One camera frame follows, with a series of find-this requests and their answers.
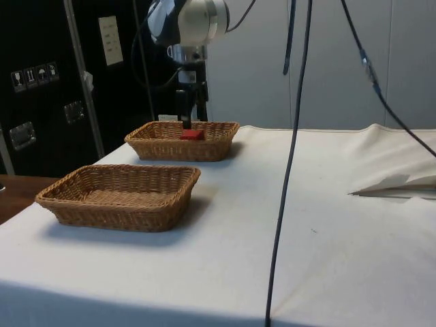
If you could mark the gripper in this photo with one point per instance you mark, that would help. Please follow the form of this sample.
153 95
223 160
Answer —
190 76

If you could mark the red cube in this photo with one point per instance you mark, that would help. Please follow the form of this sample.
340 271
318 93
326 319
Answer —
190 135

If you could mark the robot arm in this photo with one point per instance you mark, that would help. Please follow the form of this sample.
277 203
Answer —
204 20

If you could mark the wicker basket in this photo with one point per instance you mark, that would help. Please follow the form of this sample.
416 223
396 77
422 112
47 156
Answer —
184 150
119 214

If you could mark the pale locker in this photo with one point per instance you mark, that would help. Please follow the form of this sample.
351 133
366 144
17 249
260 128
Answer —
255 85
415 51

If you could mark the black cabinet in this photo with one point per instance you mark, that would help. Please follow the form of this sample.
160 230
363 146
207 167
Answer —
41 41

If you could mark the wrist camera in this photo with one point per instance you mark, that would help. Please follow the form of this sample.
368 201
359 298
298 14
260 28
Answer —
187 52

